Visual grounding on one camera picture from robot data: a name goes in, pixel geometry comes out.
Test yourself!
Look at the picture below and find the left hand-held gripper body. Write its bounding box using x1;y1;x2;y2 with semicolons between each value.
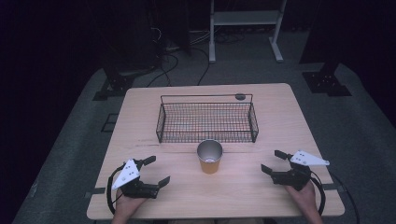
111;158;160;200

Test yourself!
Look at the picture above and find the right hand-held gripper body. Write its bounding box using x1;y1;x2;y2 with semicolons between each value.
270;149;331;192

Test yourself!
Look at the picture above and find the orange paper cup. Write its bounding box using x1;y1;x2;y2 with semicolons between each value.
196;139;224;175

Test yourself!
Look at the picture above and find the black wire basket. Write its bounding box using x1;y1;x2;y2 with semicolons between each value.
155;93;260;145

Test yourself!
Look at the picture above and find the person's right hand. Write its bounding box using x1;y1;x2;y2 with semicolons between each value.
284;181;319;217

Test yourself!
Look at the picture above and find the person's left hand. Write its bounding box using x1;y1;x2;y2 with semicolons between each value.
113;189;148;219

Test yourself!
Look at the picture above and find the black tape strip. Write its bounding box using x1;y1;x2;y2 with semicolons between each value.
321;183;347;193
84;187;106;199

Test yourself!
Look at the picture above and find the black stand base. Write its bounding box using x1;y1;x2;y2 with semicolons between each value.
92;55;135;102
302;62;353;98

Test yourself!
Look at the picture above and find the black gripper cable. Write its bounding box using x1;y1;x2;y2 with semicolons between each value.
310;172;327;217
106;163;126;216

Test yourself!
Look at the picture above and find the thin black cable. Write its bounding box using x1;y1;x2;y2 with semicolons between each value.
330;173;361;224

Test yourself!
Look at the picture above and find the black floor cable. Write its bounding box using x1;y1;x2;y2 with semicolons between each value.
146;51;180;89
190;46;211;87

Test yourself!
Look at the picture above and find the white metal table frame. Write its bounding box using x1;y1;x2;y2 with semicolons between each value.
208;0;288;64

